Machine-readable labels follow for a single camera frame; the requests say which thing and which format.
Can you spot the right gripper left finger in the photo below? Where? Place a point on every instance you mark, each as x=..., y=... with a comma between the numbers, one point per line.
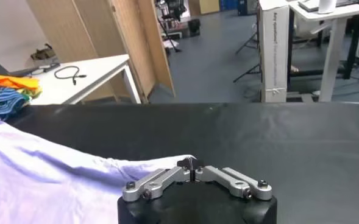
x=154, y=182

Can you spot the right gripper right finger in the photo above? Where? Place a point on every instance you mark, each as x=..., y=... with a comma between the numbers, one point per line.
x=234, y=184

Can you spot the lavender t-shirt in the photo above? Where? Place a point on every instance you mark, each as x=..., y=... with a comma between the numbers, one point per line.
x=45, y=182

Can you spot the black table cover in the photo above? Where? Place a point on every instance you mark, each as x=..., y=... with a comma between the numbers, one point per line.
x=258, y=146

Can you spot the white table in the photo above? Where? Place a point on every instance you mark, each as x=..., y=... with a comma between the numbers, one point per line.
x=84, y=79

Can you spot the tall white cardboard box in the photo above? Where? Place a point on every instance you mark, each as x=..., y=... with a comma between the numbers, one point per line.
x=273, y=51

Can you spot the black tripod stand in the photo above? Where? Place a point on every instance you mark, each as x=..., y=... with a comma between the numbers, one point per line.
x=247, y=44

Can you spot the wooden folding screen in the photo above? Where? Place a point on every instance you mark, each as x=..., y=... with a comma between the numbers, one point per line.
x=106, y=36

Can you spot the black power strip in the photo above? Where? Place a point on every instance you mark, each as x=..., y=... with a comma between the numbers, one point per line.
x=49, y=66

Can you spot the black trash bin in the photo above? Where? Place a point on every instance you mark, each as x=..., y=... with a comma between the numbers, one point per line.
x=194, y=26

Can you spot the white standing desk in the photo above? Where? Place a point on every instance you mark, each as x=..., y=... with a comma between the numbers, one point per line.
x=331, y=45

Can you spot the blue striped garment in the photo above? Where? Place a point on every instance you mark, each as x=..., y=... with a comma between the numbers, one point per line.
x=5, y=102

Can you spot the olive bag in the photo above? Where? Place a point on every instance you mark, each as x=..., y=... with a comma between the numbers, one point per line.
x=43, y=53

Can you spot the brown cardboard box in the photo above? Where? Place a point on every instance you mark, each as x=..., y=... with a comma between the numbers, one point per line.
x=209, y=6

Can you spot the blue storage crate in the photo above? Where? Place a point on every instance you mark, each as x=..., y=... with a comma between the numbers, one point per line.
x=228, y=4

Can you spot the orange garment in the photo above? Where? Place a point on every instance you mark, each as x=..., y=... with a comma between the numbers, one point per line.
x=2, y=82

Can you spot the gray tablet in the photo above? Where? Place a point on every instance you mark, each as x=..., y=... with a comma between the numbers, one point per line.
x=310, y=5

